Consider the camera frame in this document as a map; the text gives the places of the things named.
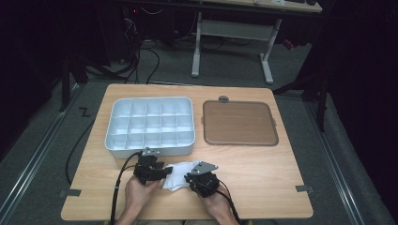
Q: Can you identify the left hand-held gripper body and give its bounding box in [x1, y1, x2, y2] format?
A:
[133, 147, 167, 186]

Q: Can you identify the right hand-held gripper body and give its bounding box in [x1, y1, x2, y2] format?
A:
[191, 160, 220, 199]

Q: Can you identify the black stand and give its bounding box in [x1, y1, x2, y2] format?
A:
[58, 51, 89, 113]
[271, 69, 330, 132]

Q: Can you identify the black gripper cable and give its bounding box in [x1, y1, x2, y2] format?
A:
[110, 151, 144, 225]
[215, 179, 242, 225]

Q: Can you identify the white divided storage box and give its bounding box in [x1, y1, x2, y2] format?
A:
[104, 96, 196, 159]

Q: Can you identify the person's right hand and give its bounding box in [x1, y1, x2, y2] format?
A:
[200, 184, 233, 219]

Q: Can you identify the metal floor rail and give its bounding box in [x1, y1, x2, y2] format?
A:
[304, 101, 366, 225]
[0, 83, 81, 219]

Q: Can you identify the bundle of black cables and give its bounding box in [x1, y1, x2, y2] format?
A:
[123, 38, 161, 84]

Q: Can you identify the white metal desk frame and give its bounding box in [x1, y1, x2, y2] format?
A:
[191, 12, 283, 85]

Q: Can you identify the person's left hand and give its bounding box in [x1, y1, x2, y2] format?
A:
[125, 174, 162, 218]

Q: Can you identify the wooden desk top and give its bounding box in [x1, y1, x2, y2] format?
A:
[200, 0, 323, 13]

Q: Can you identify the black floor cable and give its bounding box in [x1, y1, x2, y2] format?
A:
[65, 119, 97, 186]

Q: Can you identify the brown square tray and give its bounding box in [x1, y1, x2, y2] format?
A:
[202, 99, 280, 146]

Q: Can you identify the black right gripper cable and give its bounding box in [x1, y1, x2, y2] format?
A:
[215, 179, 242, 225]

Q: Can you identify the white sock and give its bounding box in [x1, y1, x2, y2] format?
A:
[161, 160, 201, 192]

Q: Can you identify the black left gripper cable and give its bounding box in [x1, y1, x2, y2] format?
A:
[110, 151, 144, 225]

